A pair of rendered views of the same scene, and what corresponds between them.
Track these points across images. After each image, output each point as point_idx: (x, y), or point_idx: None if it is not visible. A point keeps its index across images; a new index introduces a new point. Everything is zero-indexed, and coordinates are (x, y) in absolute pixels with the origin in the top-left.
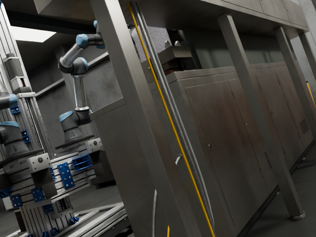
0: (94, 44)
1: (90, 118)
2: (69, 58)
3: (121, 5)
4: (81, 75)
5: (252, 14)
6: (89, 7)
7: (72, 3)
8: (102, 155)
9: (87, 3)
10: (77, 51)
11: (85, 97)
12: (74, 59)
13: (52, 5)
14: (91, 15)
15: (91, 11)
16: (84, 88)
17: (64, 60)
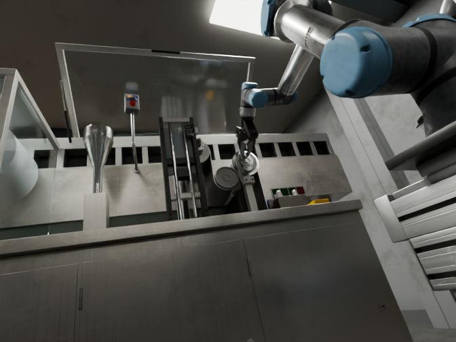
0: (273, 104)
1: (362, 205)
2: (309, 64)
3: (312, 201)
4: (293, 42)
5: None
6: (329, 197)
7: (337, 197)
8: (421, 264)
9: (330, 198)
10: (297, 85)
11: (313, 55)
12: (302, 67)
13: (345, 195)
14: (328, 195)
15: (328, 197)
16: (299, 45)
17: None
